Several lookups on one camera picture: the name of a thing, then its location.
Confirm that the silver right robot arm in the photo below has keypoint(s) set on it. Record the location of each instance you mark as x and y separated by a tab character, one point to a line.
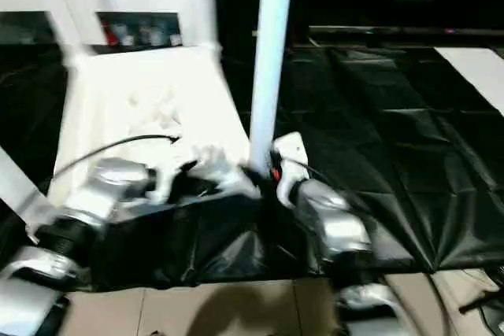
334	214

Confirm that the white plastic table top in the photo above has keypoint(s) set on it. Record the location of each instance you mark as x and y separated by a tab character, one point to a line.
138	88

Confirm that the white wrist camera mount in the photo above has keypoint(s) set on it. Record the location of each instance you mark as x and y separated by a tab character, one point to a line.
161	182
291	143

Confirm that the small red box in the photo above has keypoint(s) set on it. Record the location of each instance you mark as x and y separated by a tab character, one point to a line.
110	35

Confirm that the black glossy mat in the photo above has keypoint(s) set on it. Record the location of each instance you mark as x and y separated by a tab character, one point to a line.
393	135

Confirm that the long black bar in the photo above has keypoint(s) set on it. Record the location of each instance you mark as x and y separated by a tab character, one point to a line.
413	31

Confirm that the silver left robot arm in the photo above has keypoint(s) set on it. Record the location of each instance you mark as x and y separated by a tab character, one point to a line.
110	178

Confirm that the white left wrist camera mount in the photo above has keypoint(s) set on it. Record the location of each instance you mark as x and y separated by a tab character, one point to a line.
161	182

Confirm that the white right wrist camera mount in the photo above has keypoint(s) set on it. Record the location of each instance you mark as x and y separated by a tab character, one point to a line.
291	143

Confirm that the flat white board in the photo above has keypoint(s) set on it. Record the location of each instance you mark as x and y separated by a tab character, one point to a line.
472	72

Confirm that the white plastic table leg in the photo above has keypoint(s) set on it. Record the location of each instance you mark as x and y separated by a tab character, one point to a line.
208	5
73	49
271	56
15	178

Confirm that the black floor rod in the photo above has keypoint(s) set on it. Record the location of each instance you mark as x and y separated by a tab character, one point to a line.
480	301

